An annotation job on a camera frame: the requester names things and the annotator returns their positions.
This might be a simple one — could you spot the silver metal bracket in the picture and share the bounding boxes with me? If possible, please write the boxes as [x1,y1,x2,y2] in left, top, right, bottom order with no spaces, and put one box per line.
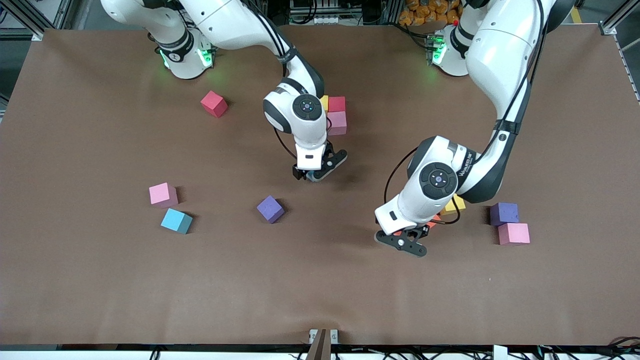
[308,328,340,345]

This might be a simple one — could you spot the purple foam cube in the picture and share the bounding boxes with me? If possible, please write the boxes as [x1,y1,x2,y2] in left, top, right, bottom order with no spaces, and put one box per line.
[256,195,286,225]
[489,202,520,227]

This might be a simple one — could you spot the brown camera post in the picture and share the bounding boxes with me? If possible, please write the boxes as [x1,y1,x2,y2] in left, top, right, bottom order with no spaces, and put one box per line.
[305,328,333,360]

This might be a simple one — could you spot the brown table cover sheet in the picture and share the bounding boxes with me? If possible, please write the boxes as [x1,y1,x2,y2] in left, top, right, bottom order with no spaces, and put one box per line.
[0,25,640,347]

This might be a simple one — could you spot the pink foam cube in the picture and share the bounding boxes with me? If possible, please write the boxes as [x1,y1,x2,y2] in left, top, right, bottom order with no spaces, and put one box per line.
[497,222,531,246]
[148,182,179,209]
[326,111,347,137]

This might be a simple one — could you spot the orange packets pile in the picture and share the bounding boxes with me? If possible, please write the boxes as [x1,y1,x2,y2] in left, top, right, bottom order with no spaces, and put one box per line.
[398,0,463,26]

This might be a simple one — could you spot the aluminium frame profile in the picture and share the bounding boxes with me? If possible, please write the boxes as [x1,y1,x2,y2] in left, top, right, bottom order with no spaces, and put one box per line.
[597,0,640,37]
[0,0,68,42]

